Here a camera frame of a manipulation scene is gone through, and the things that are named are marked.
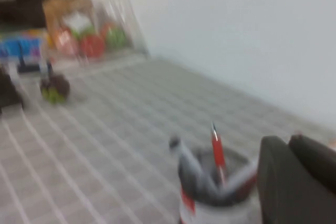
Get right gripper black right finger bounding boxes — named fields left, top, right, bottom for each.
left=288, top=133, right=336, bottom=195

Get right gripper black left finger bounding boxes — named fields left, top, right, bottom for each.
left=256, top=135, right=336, bottom=224

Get black mesh pen holder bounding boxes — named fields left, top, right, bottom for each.
left=177, top=147, right=260, bottom=224

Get red pen silver tip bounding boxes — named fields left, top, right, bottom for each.
left=209, top=121, right=228, bottom=186

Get black capped white marker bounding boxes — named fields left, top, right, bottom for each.
left=169, top=135, right=219, bottom=197

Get grey white checked tablecloth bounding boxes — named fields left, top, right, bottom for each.
left=0, top=56, right=336, bottom=224

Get green toy vegetable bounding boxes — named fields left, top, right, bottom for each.
left=106, top=26, right=127, bottom=49

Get red toy tomato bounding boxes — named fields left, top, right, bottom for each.
left=79, top=34, right=106, bottom=58

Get clear plastic box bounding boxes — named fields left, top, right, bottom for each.
left=41, top=0, right=151, bottom=66

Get dark purple green toy grapes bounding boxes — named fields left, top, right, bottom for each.
left=39, top=73, right=71, bottom=104

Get black stand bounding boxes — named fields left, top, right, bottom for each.
left=16, top=41, right=40, bottom=74

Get orange toy food packet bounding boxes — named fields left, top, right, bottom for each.
left=41, top=0, right=93, bottom=53

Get blue colourful box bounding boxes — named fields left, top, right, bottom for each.
left=0, top=29, right=49, bottom=63

